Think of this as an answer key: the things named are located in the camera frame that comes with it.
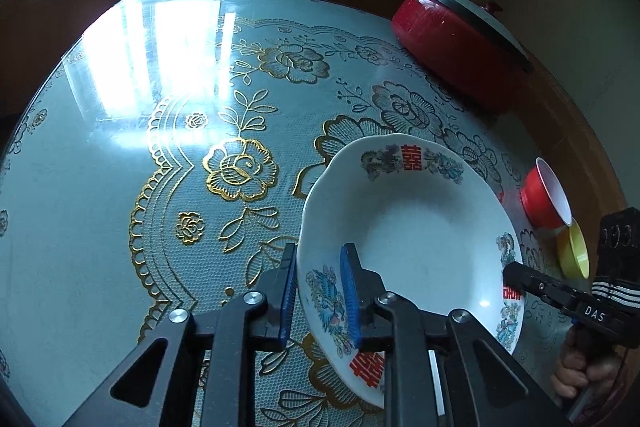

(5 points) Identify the right hand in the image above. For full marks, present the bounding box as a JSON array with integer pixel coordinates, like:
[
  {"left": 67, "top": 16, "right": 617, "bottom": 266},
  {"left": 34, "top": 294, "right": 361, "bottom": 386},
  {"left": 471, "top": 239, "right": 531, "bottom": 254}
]
[{"left": 551, "top": 326, "right": 625, "bottom": 399}]

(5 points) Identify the floral lace table cover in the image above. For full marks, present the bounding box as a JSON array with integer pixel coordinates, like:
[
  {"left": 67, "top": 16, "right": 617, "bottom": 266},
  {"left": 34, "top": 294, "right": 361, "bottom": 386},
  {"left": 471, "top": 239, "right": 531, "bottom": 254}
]
[{"left": 1, "top": 0, "right": 553, "bottom": 426}]

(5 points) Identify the dark pot lid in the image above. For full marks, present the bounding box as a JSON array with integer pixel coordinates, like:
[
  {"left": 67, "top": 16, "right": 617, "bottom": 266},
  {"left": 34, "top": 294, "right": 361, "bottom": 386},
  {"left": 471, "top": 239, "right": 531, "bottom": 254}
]
[{"left": 434, "top": 0, "right": 532, "bottom": 72}]

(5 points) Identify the yellow plastic bowl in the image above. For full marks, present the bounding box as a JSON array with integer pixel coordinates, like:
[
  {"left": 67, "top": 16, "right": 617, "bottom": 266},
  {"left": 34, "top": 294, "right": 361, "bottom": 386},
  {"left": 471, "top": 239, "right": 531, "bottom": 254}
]
[{"left": 555, "top": 220, "right": 590, "bottom": 280}]

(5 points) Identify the red electric pot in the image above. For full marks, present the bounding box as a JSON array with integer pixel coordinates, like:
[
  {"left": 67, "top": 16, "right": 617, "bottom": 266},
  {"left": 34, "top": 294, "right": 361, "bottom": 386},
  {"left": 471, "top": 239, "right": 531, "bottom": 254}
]
[{"left": 392, "top": 0, "right": 529, "bottom": 113}]

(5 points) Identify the white floral ceramic plate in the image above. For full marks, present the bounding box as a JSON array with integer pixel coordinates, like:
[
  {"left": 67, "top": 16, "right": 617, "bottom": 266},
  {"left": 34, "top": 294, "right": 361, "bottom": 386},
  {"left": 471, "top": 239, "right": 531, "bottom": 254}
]
[{"left": 296, "top": 133, "right": 525, "bottom": 407}]

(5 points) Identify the red plastic bowl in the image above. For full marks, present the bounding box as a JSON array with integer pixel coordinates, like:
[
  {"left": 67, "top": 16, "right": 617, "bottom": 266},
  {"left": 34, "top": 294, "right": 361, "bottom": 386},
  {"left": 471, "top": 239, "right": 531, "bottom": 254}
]
[{"left": 520, "top": 157, "right": 573, "bottom": 230}]

